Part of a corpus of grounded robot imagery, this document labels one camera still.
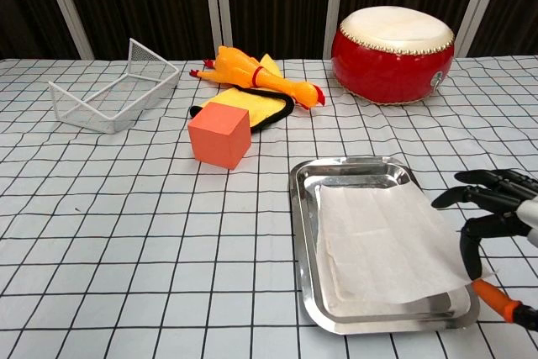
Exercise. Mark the orange cube block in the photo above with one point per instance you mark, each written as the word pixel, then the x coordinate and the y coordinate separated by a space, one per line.
pixel 218 136

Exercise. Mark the yellow cloth black trim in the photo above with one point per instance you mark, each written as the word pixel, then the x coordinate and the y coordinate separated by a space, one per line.
pixel 262 104

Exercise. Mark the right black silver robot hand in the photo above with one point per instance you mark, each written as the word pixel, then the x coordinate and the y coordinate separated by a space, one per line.
pixel 504 203

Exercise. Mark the white checkered tablecloth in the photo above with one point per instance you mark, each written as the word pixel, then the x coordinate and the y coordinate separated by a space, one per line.
pixel 126 228

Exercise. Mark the orange rubber chicken toy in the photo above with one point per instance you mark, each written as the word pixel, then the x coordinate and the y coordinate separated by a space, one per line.
pixel 252 71

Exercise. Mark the silver metal tray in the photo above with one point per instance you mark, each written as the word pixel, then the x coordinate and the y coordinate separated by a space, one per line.
pixel 309 216

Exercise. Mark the white parchment paper sheet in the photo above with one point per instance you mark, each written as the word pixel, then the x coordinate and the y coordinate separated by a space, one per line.
pixel 386 241

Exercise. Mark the red drum white skin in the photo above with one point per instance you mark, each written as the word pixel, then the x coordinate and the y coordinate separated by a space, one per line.
pixel 391 60

